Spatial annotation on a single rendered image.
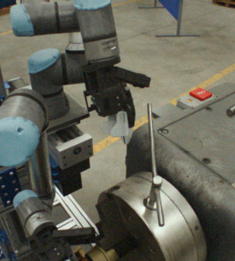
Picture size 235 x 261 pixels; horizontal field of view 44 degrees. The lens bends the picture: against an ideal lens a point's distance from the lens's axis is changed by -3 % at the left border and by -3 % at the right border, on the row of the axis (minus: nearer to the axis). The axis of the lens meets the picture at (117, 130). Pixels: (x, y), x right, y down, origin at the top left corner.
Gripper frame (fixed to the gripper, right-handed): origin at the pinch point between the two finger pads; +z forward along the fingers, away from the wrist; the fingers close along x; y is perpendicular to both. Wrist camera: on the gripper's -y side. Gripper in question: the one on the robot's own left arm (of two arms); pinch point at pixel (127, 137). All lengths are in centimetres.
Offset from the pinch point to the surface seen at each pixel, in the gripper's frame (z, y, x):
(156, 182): 5.8, 3.5, 13.3
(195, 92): 2.5, -40.8, -14.0
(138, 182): 11.9, 0.6, 1.8
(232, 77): 80, -307, -185
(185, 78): 69, -249, -217
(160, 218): 9.8, 7.8, 18.5
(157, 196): 8.1, 4.8, 14.6
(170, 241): 19.9, 4.5, 16.4
